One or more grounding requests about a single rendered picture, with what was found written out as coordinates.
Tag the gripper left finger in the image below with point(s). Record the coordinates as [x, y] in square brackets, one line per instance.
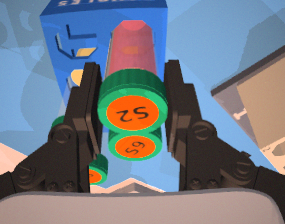
[56, 165]

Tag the blue tube rack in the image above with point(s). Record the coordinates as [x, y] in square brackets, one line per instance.
[102, 17]

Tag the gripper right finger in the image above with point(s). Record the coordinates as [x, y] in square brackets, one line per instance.
[206, 161]

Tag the blue flat mat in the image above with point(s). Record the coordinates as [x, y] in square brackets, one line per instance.
[214, 40]

